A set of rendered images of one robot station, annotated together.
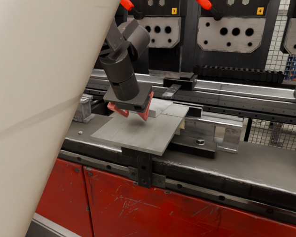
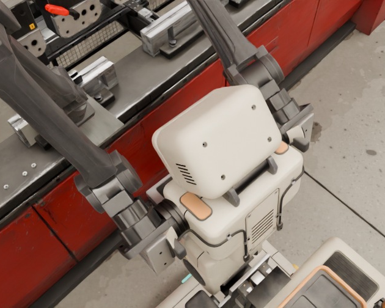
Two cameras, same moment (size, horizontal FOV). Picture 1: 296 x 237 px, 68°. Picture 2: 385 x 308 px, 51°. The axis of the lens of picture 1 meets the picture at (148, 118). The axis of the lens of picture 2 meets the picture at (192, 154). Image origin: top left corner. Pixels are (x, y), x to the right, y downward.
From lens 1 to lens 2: 0.91 m
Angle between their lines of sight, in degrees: 55
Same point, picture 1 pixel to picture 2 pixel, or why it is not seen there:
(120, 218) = (84, 205)
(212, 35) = (69, 24)
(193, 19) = not seen: outside the picture
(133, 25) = (59, 71)
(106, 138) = not seen: hidden behind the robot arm
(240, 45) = (91, 18)
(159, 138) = (107, 119)
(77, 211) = (43, 247)
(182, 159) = not seen: hidden behind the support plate
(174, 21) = (36, 33)
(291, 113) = (106, 16)
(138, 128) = (85, 127)
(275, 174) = (150, 76)
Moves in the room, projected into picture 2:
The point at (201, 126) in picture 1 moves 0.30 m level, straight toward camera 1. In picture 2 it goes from (88, 86) to (156, 128)
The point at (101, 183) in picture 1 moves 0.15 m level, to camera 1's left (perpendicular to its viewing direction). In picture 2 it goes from (57, 198) to (32, 236)
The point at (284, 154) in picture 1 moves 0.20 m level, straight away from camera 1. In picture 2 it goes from (136, 56) to (114, 27)
